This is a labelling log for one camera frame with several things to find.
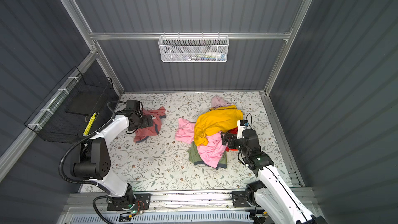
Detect dusty rose shirt grey trim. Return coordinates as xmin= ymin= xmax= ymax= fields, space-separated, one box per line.
xmin=134 ymin=106 xmax=166 ymax=143

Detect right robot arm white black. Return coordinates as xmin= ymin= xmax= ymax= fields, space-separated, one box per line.
xmin=221 ymin=129 xmax=327 ymax=224

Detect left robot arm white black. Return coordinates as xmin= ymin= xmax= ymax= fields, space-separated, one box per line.
xmin=71 ymin=100 xmax=153 ymax=210

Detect red cloth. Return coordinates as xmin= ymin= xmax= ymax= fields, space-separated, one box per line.
xmin=226 ymin=128 xmax=241 ymax=151

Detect yellow cloth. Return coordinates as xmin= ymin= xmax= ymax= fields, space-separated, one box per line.
xmin=193 ymin=105 xmax=243 ymax=146

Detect light pink cloth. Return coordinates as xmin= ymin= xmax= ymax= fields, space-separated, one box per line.
xmin=175 ymin=118 xmax=227 ymax=170

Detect olive green cloth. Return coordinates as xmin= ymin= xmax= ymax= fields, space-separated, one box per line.
xmin=188 ymin=144 xmax=228 ymax=170

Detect pale pink cloth at back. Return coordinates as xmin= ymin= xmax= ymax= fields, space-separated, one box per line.
xmin=211 ymin=96 xmax=233 ymax=109

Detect yellow marker pen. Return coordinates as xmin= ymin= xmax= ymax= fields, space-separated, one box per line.
xmin=83 ymin=112 xmax=97 ymax=136

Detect floral patterned table mat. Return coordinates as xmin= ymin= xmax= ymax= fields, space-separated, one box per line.
xmin=108 ymin=91 xmax=293 ymax=191

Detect white ventilated panel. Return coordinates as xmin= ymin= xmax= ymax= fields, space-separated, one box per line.
xmin=69 ymin=211 xmax=254 ymax=224

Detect tubes in white basket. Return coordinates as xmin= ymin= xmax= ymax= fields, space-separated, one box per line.
xmin=184 ymin=52 xmax=228 ymax=62

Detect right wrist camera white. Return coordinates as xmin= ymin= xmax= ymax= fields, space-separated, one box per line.
xmin=237 ymin=119 xmax=250 ymax=139

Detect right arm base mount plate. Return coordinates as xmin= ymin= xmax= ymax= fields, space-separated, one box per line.
xmin=230 ymin=189 xmax=257 ymax=208

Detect aluminium front rail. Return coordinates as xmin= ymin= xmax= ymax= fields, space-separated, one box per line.
xmin=63 ymin=188 xmax=318 ymax=212

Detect black wire basket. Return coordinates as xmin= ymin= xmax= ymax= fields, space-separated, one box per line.
xmin=24 ymin=63 xmax=119 ymax=143

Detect white wire mesh basket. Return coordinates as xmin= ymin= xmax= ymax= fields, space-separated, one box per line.
xmin=158 ymin=36 xmax=230 ymax=63

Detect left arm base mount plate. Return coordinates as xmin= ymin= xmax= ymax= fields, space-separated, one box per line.
xmin=106 ymin=194 xmax=151 ymax=211

